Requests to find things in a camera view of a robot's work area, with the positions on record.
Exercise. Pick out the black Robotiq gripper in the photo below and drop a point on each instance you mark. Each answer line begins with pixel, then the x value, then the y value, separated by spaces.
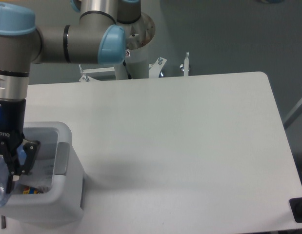
pixel 18 153

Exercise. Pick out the clear plastic water bottle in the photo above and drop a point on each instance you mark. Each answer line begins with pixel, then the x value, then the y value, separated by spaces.
pixel 17 187

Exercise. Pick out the clear plastic wrapper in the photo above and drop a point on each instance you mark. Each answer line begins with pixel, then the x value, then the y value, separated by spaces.
pixel 40 176

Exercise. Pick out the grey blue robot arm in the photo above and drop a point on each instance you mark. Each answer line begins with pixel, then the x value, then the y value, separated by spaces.
pixel 97 39

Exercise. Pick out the white plastic trash can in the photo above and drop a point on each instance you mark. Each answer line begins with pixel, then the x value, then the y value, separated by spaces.
pixel 63 203

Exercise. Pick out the colourful snack package in bin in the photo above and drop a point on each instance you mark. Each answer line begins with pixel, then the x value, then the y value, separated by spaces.
pixel 27 190

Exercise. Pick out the black clamp at table edge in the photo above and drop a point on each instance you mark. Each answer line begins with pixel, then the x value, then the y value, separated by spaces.
pixel 296 207

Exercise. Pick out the white metal base bracket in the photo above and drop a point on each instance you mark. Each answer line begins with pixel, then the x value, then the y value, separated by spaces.
pixel 126 70

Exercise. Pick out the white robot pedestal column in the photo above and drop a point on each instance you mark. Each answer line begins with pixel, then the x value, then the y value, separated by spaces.
pixel 138 37

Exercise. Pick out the white upright bracket with bolt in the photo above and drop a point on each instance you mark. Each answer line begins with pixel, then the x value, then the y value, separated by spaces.
pixel 185 67

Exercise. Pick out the white metal frame right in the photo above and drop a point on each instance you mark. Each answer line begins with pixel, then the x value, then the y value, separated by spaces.
pixel 293 114

